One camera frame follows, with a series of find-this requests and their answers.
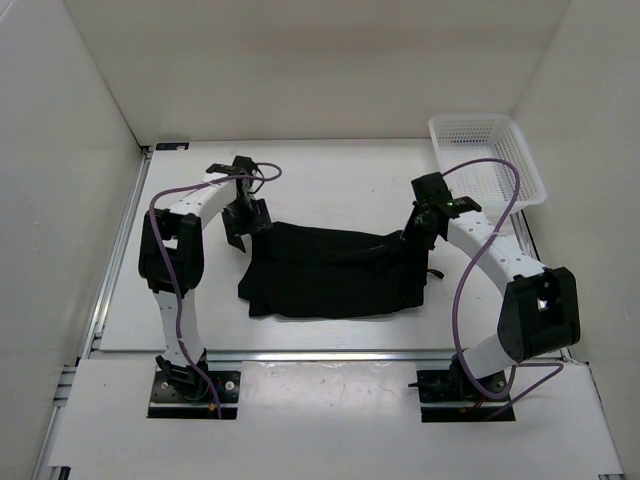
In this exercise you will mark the aluminium front rail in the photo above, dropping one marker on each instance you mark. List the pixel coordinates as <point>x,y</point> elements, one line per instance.
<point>410,355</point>

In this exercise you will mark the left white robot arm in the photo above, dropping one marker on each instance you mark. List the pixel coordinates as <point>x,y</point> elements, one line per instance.
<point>171,256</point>

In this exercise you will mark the aluminium rail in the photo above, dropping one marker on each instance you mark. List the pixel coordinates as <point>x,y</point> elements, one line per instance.
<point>410,355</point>
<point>94,325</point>
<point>525,238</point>

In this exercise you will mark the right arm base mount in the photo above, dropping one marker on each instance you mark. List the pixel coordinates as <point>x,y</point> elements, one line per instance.
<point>447,396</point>

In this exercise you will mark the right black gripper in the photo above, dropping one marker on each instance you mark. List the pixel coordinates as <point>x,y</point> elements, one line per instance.
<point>411,238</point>

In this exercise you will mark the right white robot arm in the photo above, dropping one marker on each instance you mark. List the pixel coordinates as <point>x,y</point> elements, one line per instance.
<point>539,312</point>

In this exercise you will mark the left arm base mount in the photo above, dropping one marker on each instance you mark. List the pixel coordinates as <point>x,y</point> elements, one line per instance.
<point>182,393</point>

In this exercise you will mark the black shorts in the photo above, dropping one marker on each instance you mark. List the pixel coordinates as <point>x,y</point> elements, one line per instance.
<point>304,272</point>

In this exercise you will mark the white plastic mesh basket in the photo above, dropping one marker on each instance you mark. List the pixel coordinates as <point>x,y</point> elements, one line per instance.
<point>480,152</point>

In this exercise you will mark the aluminium right rail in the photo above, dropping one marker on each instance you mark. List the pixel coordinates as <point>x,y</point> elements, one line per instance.
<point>525,238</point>

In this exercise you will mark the aluminium left rail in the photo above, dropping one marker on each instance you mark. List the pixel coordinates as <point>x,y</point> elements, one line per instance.
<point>94,325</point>

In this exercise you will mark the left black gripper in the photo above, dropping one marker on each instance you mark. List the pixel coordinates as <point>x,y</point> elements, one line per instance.
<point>259,224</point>

